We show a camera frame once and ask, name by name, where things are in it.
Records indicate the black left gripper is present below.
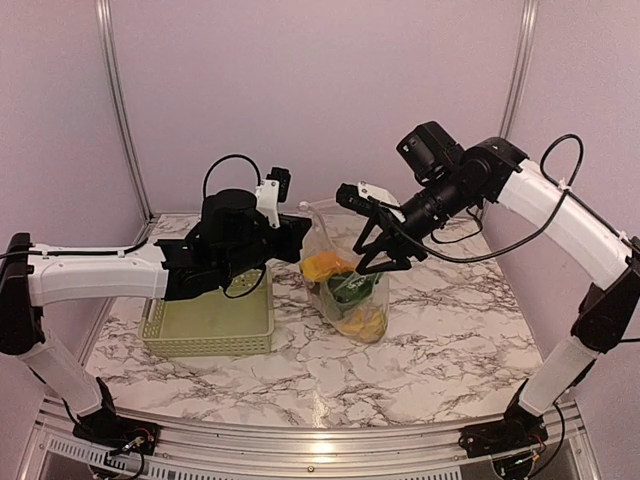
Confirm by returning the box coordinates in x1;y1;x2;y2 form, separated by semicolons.
220;214;312;282

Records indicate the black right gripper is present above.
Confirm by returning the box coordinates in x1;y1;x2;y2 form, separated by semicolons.
355;168;478;274

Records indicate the green white bok choy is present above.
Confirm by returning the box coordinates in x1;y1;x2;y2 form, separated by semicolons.
327;272;379;305

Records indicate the orange yellow mango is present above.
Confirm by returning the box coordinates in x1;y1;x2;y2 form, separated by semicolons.
300;252;355;283

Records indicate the clear zip top bag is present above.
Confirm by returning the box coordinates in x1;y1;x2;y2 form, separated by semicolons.
298;201;389;344

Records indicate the beige perforated plastic basket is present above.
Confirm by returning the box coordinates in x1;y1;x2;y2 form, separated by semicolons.
139;270;275;358

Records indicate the yellow lemon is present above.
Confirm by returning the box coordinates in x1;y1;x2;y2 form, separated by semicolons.
340;309;366;337

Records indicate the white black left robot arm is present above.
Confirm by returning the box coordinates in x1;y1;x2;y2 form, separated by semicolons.
1;167;311;451

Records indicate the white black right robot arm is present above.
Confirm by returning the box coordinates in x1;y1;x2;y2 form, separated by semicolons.
336;121;639;458

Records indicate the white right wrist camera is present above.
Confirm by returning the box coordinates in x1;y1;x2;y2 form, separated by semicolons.
336;182;405;222

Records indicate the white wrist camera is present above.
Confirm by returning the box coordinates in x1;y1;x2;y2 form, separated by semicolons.
336;182;405;222
255;167;291;229

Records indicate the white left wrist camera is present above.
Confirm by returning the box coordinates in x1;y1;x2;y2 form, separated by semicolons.
255;167;291;229

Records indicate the left aluminium frame post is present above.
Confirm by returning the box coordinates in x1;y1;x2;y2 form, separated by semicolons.
95;0;154;222

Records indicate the aluminium frame post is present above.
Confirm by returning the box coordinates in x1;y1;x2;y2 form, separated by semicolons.
95;0;154;222
499;0;540;138

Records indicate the aluminium front rail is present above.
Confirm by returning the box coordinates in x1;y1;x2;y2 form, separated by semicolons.
14;397;601;479

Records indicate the right aluminium frame post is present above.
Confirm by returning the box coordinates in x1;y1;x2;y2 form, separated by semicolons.
499;0;540;138

